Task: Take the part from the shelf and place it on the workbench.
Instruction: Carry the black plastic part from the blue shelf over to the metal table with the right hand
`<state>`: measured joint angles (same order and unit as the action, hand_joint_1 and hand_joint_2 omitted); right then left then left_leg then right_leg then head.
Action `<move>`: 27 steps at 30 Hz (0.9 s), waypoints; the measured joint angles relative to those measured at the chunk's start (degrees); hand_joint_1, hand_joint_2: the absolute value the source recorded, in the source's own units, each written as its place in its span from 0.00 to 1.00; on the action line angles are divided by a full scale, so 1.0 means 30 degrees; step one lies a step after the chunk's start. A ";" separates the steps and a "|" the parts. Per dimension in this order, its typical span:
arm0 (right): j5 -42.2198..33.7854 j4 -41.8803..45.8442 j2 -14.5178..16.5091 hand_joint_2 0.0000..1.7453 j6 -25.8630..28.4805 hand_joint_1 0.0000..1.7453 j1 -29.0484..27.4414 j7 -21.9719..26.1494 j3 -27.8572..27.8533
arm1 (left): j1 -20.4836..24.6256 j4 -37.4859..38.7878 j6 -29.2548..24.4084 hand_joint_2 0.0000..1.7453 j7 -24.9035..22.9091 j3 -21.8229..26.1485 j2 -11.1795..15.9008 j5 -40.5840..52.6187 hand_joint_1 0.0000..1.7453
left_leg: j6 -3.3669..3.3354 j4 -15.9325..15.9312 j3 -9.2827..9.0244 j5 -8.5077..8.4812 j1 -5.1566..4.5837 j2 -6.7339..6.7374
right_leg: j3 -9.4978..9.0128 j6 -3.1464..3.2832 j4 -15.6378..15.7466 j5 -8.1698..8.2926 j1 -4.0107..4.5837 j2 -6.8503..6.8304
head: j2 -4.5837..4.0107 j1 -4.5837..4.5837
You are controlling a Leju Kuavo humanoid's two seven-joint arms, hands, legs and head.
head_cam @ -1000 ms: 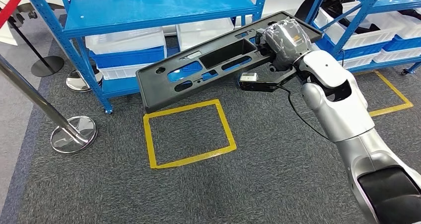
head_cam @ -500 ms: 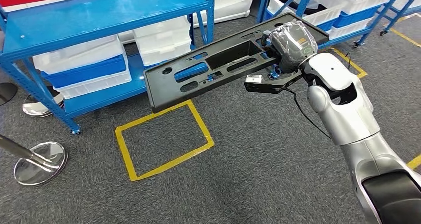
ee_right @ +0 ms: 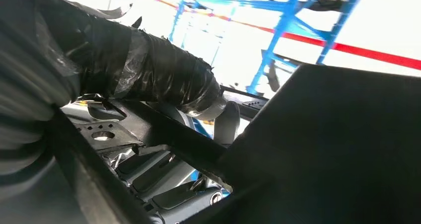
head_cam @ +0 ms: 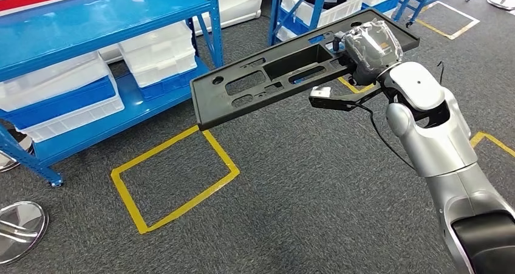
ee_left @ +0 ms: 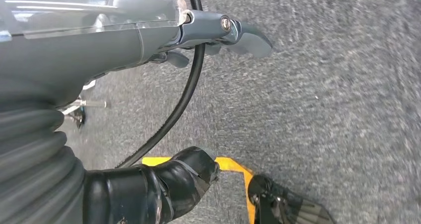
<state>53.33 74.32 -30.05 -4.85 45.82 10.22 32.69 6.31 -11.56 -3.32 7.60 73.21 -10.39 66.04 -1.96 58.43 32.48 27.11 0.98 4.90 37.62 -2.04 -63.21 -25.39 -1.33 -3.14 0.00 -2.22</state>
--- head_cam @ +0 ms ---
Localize blue metal shelf rack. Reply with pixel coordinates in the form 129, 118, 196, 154
267, 0, 482, 47
0, 0, 224, 188

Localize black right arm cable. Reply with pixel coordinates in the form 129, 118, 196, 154
353, 61, 445, 170

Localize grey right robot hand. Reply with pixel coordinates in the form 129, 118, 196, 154
333, 18, 404, 87

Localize yellow floor tape square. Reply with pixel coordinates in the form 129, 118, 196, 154
337, 75, 377, 95
111, 125, 241, 236

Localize chrome stanchion post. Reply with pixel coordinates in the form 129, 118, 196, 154
0, 200, 49, 265
0, 129, 35, 173

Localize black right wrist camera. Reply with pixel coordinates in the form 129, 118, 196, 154
309, 84, 385, 113

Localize black plastic plate frame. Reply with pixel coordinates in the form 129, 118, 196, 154
189, 8, 420, 132

